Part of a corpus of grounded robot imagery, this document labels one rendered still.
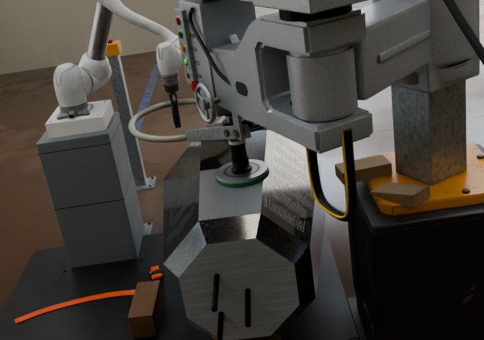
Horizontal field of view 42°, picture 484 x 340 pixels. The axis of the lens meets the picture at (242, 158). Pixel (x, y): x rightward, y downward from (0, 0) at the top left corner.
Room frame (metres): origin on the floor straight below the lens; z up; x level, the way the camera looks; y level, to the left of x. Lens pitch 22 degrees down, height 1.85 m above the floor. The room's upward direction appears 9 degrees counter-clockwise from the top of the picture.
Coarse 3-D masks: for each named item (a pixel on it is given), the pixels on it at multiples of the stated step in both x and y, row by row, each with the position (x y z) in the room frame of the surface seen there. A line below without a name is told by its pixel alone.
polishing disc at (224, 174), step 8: (256, 160) 2.45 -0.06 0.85; (224, 168) 2.42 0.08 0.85; (256, 168) 2.36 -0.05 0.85; (264, 168) 2.35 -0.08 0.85; (216, 176) 2.35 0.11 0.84; (224, 176) 2.33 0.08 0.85; (232, 176) 2.32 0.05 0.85; (240, 176) 2.30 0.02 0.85; (248, 176) 2.29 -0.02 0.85; (256, 176) 2.28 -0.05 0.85
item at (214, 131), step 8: (208, 128) 2.47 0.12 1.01; (216, 128) 2.39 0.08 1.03; (224, 128) 2.32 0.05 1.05; (232, 128) 2.25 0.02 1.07; (248, 128) 2.14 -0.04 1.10; (256, 128) 2.18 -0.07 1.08; (264, 128) 2.25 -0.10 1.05; (192, 136) 2.65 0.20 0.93; (200, 136) 2.56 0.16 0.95; (208, 136) 2.48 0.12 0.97; (216, 136) 2.40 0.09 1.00; (224, 136) 2.33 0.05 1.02; (232, 136) 2.26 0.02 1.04; (248, 136) 2.13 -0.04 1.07
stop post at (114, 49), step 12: (108, 48) 4.34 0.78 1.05; (120, 48) 4.41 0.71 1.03; (108, 60) 4.36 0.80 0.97; (120, 60) 4.43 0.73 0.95; (120, 72) 4.36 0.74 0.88; (120, 84) 4.36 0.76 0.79; (120, 96) 4.36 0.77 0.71; (120, 108) 4.36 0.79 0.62; (132, 144) 4.36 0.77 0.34; (132, 156) 4.36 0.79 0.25; (132, 168) 4.36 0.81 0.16; (144, 180) 4.36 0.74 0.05
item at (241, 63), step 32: (256, 32) 1.89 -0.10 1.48; (288, 32) 1.72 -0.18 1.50; (320, 32) 1.66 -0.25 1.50; (352, 32) 1.70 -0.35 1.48; (224, 64) 2.14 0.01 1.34; (256, 64) 1.92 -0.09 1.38; (224, 96) 2.17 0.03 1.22; (256, 96) 1.94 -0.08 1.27; (288, 96) 1.93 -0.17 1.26; (288, 128) 1.78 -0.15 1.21; (320, 128) 1.66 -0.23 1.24; (352, 128) 1.69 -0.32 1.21
